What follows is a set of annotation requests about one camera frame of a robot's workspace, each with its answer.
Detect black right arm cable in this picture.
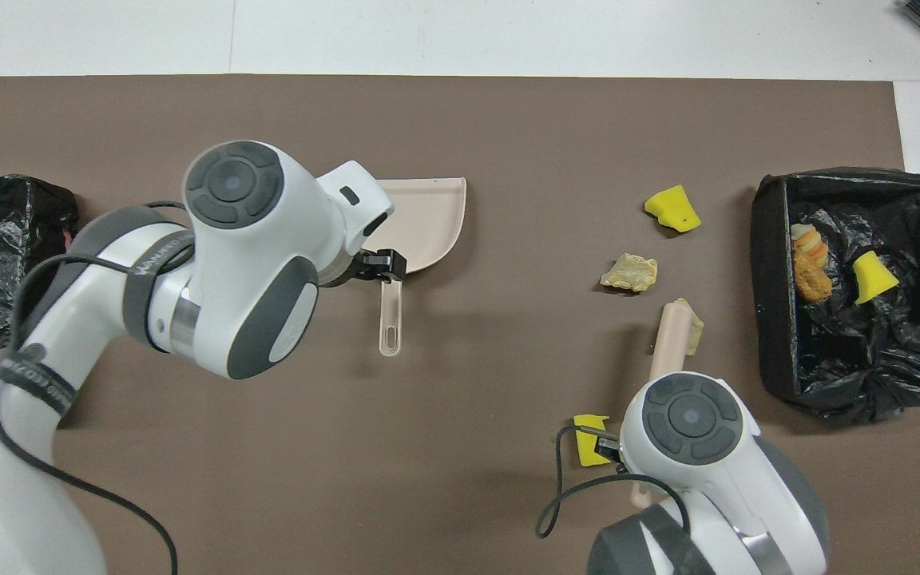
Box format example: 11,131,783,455
536,426,692,540

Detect brown table mat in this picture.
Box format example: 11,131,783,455
0,74,920,575

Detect beige plastic dustpan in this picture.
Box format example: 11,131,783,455
364,177,467,358

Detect yellow sponge wedge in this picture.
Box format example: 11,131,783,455
853,251,901,306

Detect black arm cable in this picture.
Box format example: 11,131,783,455
0,200,189,575
536,426,692,540

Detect notched yellow sponge piece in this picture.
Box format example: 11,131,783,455
573,414,611,466

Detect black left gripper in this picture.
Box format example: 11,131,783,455
347,250,407,285

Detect beige hand brush black bristles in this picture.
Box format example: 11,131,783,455
632,298,704,508

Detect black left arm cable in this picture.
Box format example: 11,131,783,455
0,200,189,575

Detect brown bread-like foam chunk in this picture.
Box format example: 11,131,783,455
795,256,835,304

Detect yellow sponge piece black dot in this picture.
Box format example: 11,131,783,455
643,184,703,234

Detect cream and orange foam chunk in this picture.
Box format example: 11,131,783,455
790,224,830,264

